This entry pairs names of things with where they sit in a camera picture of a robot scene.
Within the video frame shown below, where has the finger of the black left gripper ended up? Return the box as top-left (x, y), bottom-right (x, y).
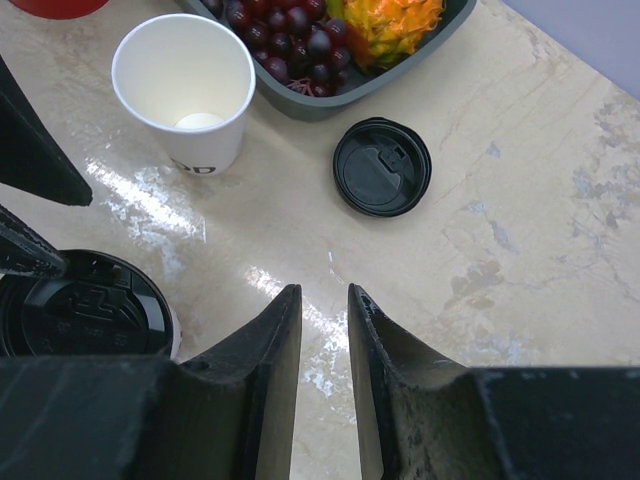
top-left (0, 206), bottom-right (68, 279)
top-left (1, 63), bottom-right (93, 206)

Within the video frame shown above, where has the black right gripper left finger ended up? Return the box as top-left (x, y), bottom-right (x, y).
top-left (1, 284), bottom-right (302, 479)

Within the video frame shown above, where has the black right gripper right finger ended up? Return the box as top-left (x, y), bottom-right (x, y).
top-left (348, 284), bottom-right (639, 479)

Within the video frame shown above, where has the black coffee cup lid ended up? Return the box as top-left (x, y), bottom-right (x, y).
top-left (332, 117), bottom-right (433, 218)

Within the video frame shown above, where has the white paper coffee cup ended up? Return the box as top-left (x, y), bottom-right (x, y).
top-left (167, 304), bottom-right (182, 363)

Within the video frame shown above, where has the red plastic cup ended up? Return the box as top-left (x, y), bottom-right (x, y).
top-left (10, 0), bottom-right (108, 20)

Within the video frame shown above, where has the dark green fruit tray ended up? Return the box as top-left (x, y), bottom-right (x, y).
top-left (181, 1), bottom-right (475, 122)

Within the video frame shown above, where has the dark red grape bunch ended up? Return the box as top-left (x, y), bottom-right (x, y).
top-left (201, 0), bottom-right (351, 97)

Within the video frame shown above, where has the orange plastic pineapple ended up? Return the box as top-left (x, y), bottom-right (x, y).
top-left (328, 0), bottom-right (446, 73)

